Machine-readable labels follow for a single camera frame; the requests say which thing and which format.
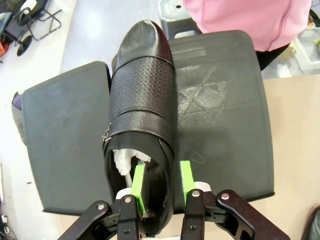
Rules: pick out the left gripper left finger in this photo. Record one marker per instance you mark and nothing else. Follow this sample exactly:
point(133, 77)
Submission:
point(137, 185)

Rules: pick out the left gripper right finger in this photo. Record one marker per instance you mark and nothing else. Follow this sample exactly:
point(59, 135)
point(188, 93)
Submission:
point(187, 177)

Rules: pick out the white tissue paper stuffing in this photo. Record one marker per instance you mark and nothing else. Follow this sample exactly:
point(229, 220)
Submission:
point(122, 160)

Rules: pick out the grey purple cloth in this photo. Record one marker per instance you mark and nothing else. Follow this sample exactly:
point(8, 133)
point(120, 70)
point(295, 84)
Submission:
point(18, 117)

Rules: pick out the grey plastic stool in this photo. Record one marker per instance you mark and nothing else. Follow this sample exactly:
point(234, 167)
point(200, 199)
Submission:
point(172, 15)

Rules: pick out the person in pink hoodie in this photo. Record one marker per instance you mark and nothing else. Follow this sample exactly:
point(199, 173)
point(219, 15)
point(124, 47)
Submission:
point(250, 20)

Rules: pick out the clear plastic storage box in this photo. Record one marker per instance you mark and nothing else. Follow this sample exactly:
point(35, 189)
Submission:
point(307, 55)

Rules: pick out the black metal frame chair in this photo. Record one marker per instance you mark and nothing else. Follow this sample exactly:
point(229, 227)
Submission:
point(41, 8)

